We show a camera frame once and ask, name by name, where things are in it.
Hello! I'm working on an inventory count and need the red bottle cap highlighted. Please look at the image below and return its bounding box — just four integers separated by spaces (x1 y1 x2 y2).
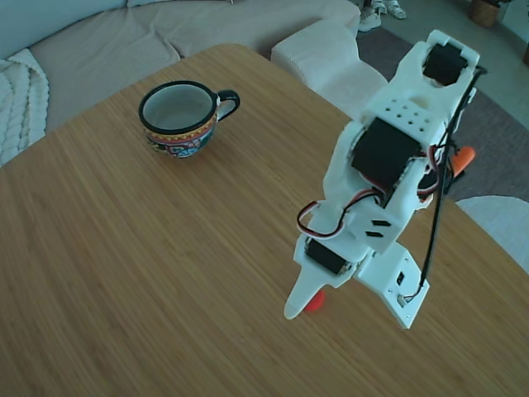
305 289 327 313

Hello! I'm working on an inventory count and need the colourful patterned ceramic cup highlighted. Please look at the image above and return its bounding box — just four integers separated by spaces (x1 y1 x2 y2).
138 80 241 160

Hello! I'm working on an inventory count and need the orange and black clamp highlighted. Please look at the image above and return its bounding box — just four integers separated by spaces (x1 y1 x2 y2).
419 145 477 202

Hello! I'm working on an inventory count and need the white chair seat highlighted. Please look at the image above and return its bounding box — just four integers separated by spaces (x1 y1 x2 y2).
454 194 529 275

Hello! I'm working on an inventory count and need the white upholstered ottoman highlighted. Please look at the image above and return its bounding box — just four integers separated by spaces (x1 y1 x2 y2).
270 20 392 121

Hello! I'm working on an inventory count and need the grey rug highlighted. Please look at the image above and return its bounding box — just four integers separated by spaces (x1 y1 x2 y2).
355 26 529 203

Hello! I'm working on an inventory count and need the white shoe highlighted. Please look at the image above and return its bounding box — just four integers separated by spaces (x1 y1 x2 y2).
357 0 382 33
379 0 408 20

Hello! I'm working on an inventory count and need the beige sofa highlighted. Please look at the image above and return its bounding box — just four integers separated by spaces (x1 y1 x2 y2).
0 0 361 134

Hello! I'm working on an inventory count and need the brown woven basket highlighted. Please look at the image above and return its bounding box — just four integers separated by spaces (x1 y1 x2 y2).
469 0 503 28

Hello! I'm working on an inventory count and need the white knitted blanket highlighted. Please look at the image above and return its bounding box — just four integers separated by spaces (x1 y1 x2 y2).
0 48 50 167

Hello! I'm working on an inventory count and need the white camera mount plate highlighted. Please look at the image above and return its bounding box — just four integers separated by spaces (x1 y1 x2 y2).
356 242 431 331

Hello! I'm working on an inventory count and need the black camera cable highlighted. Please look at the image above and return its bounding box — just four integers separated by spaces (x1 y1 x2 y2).
418 65 488 291

